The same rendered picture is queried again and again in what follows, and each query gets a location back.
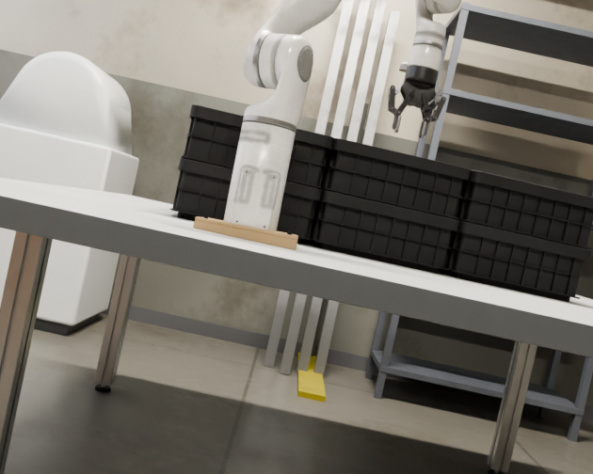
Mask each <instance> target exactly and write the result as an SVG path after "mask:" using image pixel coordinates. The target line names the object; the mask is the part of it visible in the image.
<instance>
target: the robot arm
mask: <svg viewBox="0 0 593 474"><path fill-rule="evenodd" d="M341 1H342V0H282V1H281V2H280V4H279V6H278V7H277V8H276V10H275V11H274V12H273V13H272V15H271V16H270V17H269V18H268V19H267V21H266V22H265V23H264V24H263V25H262V27H261V28H260V29H259V30H258V31H257V33H256V34H255V35H254V36H253V38H252V39H251V41H250V43H249V45H248V48H247V50H246V52H245V57H244V63H243V69H244V74H245V77H246V79H247V80H248V81H249V82H250V83H251V84H252V85H254V86H256V87H262V88H271V89H276V90H275V92H274V94H273V95H271V96H270V97H269V98H268V99H266V100H264V101H262V102H260V103H255V104H252V105H250V106H248V107H247V108H246V110H245V114H244V118H243V123H242V128H241V133H240V137H239V142H238V147H237V152H236V156H235V162H234V167H233V172H232V180H231V185H230V191H229V195H228V201H227V206H226V211H225V215H224V221H223V222H228V223H232V224H236V225H241V226H246V227H251V228H256V229H265V230H271V231H277V227H278V223H279V218H280V208H281V204H282V199H283V193H284V188H285V184H286V179H287V174H288V169H289V165H290V160H291V154H292V150H293V146H294V140H295V135H296V130H297V125H298V122H299V120H300V118H301V115H302V110H303V106H304V103H305V99H306V95H307V91H308V87H309V83H310V80H311V76H312V71H313V47H312V45H311V42H310V41H309V40H308V39H307V38H306V37H304V36H300V35H301V34H303V33H304V32H306V31H308V30H309V29H311V28H313V27H314V26H316V25H318V24H320V23H321V22H323V21H325V20H326V19H327V18H328V17H329V16H330V15H331V14H332V13H333V12H334V11H335V10H336V8H337V7H338V6H339V5H340V3H341ZM460 4H461V0H415V7H416V33H415V37H414V42H413V46H412V49H411V52H410V54H409V62H403V63H401V64H400V68H399V70H400V71H402V72H405V73H406V74H405V79H404V83H403V85H402V86H401V87H395V86H394V85H392V86H390V87H389V95H388V111H389V112H391V113H393V114H394V119H393V129H394V132H395V133H398V129H399V125H400V120H401V114H402V112H403V111H404V109H405V108H406V107H407V105H408V106H415V107H417V108H421V113H422V116H423V122H422V124H421V128H420V132H419V137H420V138H423V136H424V135H426V132H427V128H428V123H429V122H431V121H435V120H437V119H438V118H439V116H440V113H441V110H442V108H443V106H444V104H445V101H446V98H445V97H441V96H439V95H436V92H435V86H436V83H437V78H438V74H439V69H440V64H441V52H442V47H443V44H444V40H445V35H446V28H445V26H444V25H443V24H440V23H438V22H434V21H433V15H434V14H446V13H452V12H454V11H456V10H457V9H458V8H459V6H460ZM398 91H400V92H401V94H402V97H403V99H404V100H403V101H402V102H401V104H400V105H399V107H398V108H395V107H394V104H395V96H396V95H397V94H398ZM433 99H435V105H436V108H435V110H434V112H433V115H432V116H431V117H430V116H429V106H428V103H429V102H431V101H432V100H433Z"/></svg>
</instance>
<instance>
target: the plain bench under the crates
mask: <svg viewBox="0 0 593 474"><path fill-rule="evenodd" d="M172 207H173V205H172V204H168V203H164V202H160V201H155V200H151V199H146V198H143V197H135V196H130V195H124V194H118V193H110V192H104V191H96V190H88V189H82V188H74V187H68V186H60V185H53V184H46V183H39V182H26V181H18V180H12V179H4V178H0V228H2V229H10V230H15V231H16V233H15V238H14V243H13V247H12V251H11V256H10V261H9V266H8V273H7V278H6V283H5V288H4V291H3V296H2V301H1V306H0V474H4V470H5V465H6V461H7V457H8V448H9V443H10V439H11V435H12V430H13V425H14V421H15V417H16V412H17V407H18V403H19V399H20V394H21V389H22V384H23V380H24V372H25V367H26V363H27V359H28V354H29V349H30V345H31V340H32V336H33V331H34V326H35V322H36V318H37V313H38V308H39V304H40V296H41V291H42V287H43V282H44V278H45V273H46V268H47V264H48V260H49V255H50V250H51V246H52V241H53V239H54V240H58V241H62V242H66V243H71V244H76V245H83V246H87V247H92V248H96V249H101V250H104V251H109V252H113V253H118V254H121V255H120V263H119V268H118V272H117V276H116V281H115V286H114V291H113V294H112V299H111V304H110V308H109V312H108V317H107V321H106V326H105V331H104V338H103V343H102V348H101V352H100V356H99V361H98V365H97V370H96V374H95V379H94V383H99V384H101V385H96V386H95V389H96V390H97V391H100V392H109V391H111V387H110V386H111V385H112V384H113V383H114V382H115V379H116V375H117V370H118V366H119V362H120V353H121V348H122V345H123V340H124V335H125V331H126V326H127V322H128V318H129V313H130V308H131V305H132V300H133V295H134V291H135V286H136V279H137V274H138V269H139V265H140V261H141V259H143V260H148V261H156V262H160V263H164V264H168V265H173V266H178V267H182V268H186V269H190V270H195V271H199V272H203V273H207V274H212V275H216V276H221V277H228V278H233V279H237V280H242V281H246V282H250V283H254V284H259V285H263V286H267V287H272V288H276V289H281V290H285V291H289V292H297V293H301V294H306V295H309V296H314V297H318V298H323V299H328V300H331V301H336V302H340V303H345V304H348V305H353V306H357V307H362V308H369V309H374V310H378V311H383V312H387V313H391V314H395V315H400V316H404V317H409V318H412V319H417V320H422V321H426V322H431V323H434V324H442V325H447V326H451V327H455V328H459V329H464V330H469V331H472V332H477V333H481V334H486V335H490V336H494V337H498V338H503V339H507V340H515V345H514V349H513V354H512V357H511V361H510V366H509V370H508V374H507V377H506V382H505V389H504V394H503V398H502V401H501V406H500V410H499V414H498V418H497V422H496V426H495V431H494V435H493V438H492V442H491V447H490V451H489V458H488V462H487V464H488V465H489V466H490V468H491V469H490V470H489V471H488V474H503V473H501V472H499V470H501V471H503V472H507V473H508V469H509V466H510V462H511V457H512V453H513V450H514V445H515V441H516V437H517V432H518V429H519V425H520V421H521V413H522V409H523V405H524V401H525V397H526V393H527V388H528V385H529V381H530V376H531V372H532V369H533V364H534V360H535V356H536V352H537V347H538V346H541V347H545V348H550V349H554V350H558V351H562V352H567V353H572V354H576V355H580V356H588V357H592V358H593V299H589V298H586V297H582V296H580V295H575V296H577V297H580V299H578V298H573V297H571V298H570V300H569V302H565V301H561V300H556V299H552V298H548V297H543V296H539V295H534V294H531V293H526V292H518V291H513V290H509V289H505V288H500V287H496V286H491V285H487V284H483V283H478V282H474V281H470V280H465V279H461V278H456V277H453V276H448V275H446V274H443V273H440V272H439V273H438V274H435V273H430V272H427V271H422V270H418V269H413V268H408V267H405V266H400V265H396V264H391V263H387V262H383V261H374V260H370V259H366V258H362V257H357V256H352V255H348V254H344V253H340V252H335V251H330V250H326V249H322V248H318V247H316V246H315V245H312V244H310V243H308V242H306V241H305V240H302V245H301V244H296V250H293V249H288V248H284V247H279V246H274V245H267V244H263V243H258V242H254V241H250V240H246V239H241V238H237V237H232V236H229V235H224V234H219V233H215V232H211V231H207V230H202V229H194V228H193V226H194V221H192V220H187V219H183V218H179V217H177V215H178V212H175V211H172V210H171V209H170V208H172ZM493 469H494V470H493Z"/></svg>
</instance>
